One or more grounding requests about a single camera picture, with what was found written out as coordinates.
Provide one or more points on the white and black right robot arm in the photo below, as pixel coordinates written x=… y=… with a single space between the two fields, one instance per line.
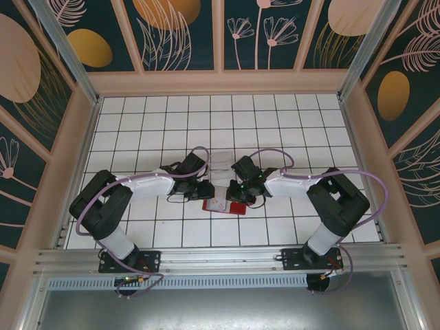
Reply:
x=292 y=184

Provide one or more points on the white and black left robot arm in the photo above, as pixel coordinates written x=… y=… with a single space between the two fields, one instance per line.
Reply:
x=148 y=185

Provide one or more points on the red card holder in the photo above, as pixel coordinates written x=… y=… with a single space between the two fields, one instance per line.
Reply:
x=239 y=208

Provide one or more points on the aluminium mounting rail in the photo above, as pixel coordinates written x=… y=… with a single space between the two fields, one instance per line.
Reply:
x=220 y=258

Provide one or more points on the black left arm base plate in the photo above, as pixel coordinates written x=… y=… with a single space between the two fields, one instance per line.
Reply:
x=151 y=261

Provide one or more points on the clear acrylic card stand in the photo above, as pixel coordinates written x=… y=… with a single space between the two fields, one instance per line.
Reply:
x=221 y=159

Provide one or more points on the aluminium corner post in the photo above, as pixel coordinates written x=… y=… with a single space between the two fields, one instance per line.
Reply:
x=68 y=51
x=368 y=51

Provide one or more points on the grey sheet metal panel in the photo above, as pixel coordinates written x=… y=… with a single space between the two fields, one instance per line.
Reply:
x=220 y=309

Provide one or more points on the small circuit board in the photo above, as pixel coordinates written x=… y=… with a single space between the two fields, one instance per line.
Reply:
x=130 y=279

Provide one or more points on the white printed credit card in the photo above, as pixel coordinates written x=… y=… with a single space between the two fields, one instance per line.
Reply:
x=217 y=204

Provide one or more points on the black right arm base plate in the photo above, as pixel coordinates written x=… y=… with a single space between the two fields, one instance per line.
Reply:
x=292 y=261

